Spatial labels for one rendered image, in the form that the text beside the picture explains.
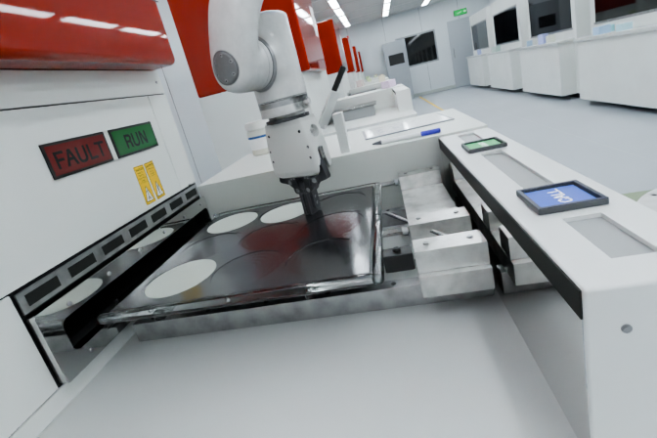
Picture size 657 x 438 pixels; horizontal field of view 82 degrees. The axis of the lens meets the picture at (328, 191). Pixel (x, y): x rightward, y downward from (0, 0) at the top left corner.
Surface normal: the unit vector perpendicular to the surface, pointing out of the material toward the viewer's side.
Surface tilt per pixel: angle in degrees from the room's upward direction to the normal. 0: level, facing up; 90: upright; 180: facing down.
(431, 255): 90
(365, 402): 0
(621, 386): 90
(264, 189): 90
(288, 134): 90
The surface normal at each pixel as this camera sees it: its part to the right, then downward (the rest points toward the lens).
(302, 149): -0.40, 0.36
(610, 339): -0.12, 0.30
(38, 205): 0.96, -0.19
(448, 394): -0.23, -0.93
